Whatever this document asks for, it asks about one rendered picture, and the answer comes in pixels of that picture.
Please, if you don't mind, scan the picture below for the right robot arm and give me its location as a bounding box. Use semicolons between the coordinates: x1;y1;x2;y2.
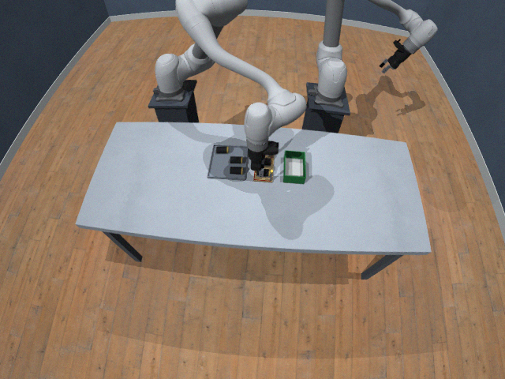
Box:
153;0;307;144

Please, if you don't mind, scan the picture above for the green open box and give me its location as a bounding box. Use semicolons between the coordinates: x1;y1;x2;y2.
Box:
283;150;306;184

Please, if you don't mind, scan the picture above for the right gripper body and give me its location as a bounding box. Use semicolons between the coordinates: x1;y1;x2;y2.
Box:
246;138;279;171

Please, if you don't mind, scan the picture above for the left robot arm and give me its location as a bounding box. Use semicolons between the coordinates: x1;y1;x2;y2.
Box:
309;0;438;108

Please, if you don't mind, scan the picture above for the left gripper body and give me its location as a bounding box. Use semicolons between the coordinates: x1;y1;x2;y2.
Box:
388;37;420;69

